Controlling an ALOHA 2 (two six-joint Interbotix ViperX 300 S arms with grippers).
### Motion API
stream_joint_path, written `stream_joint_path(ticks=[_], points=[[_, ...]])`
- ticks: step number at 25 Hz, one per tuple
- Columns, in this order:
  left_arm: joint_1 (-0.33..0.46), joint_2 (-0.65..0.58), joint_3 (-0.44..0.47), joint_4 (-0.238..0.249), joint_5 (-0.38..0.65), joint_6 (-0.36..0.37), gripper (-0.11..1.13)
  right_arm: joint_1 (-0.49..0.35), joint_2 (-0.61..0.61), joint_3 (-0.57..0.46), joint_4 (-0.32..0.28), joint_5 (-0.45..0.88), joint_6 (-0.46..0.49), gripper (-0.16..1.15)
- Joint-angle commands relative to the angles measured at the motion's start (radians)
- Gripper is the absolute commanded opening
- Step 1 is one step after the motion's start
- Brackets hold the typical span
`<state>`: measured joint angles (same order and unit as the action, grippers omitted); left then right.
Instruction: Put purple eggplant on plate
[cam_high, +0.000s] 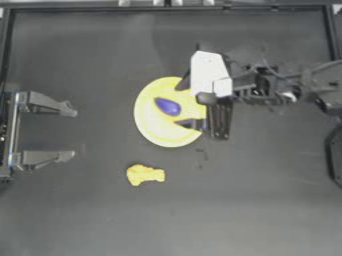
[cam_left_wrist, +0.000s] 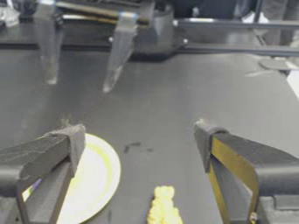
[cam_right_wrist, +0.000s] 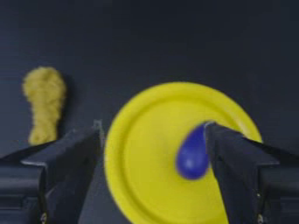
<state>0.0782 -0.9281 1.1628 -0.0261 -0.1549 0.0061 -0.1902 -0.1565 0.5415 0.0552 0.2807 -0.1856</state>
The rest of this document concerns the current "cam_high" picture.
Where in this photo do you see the purple toy eggplant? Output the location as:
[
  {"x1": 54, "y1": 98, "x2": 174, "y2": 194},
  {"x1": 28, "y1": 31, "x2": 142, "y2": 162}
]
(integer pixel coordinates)
[{"x1": 154, "y1": 96, "x2": 183, "y2": 118}]

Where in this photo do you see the yellow round plate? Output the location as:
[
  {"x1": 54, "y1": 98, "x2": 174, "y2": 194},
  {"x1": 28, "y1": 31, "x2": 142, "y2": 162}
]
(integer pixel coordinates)
[{"x1": 133, "y1": 76, "x2": 210, "y2": 149}]

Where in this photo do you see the orange fried chicken toy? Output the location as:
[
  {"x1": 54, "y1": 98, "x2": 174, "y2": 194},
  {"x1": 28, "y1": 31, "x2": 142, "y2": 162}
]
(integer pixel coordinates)
[{"x1": 126, "y1": 163, "x2": 167, "y2": 187}]

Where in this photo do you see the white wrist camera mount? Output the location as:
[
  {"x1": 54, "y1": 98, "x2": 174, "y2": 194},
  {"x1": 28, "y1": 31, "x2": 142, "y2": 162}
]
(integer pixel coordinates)
[{"x1": 190, "y1": 50, "x2": 234, "y2": 99}]

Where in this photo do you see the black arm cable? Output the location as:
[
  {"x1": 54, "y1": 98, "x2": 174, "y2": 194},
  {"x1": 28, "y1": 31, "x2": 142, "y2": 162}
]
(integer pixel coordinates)
[{"x1": 262, "y1": 59, "x2": 342, "y2": 81}]

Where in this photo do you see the black table frame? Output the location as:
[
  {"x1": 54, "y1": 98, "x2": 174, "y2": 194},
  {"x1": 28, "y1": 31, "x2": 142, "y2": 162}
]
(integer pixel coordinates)
[{"x1": 0, "y1": 0, "x2": 342, "y2": 111}]

